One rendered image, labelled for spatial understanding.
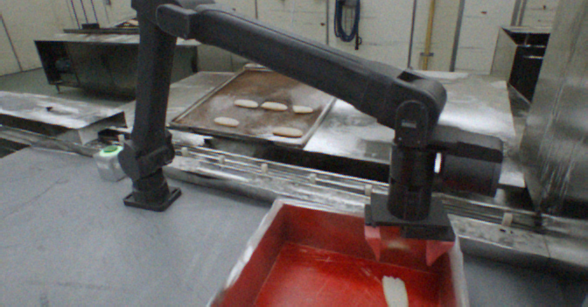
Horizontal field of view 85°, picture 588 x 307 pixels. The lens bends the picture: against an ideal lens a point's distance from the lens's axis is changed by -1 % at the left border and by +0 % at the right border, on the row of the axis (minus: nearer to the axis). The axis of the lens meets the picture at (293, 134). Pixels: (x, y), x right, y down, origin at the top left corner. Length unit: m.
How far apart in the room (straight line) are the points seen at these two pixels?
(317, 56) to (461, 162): 0.22
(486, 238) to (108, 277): 0.71
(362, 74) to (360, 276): 0.38
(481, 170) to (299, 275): 0.37
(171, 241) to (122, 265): 0.10
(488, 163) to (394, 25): 4.04
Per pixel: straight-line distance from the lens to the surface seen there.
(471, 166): 0.42
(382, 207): 0.49
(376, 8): 4.44
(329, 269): 0.64
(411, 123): 0.39
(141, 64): 0.68
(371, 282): 0.63
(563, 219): 0.69
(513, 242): 0.73
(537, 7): 4.42
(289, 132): 0.96
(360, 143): 0.91
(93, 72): 5.09
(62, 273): 0.80
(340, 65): 0.42
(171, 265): 0.71
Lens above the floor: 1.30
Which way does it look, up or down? 24 degrees down
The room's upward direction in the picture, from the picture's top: 3 degrees counter-clockwise
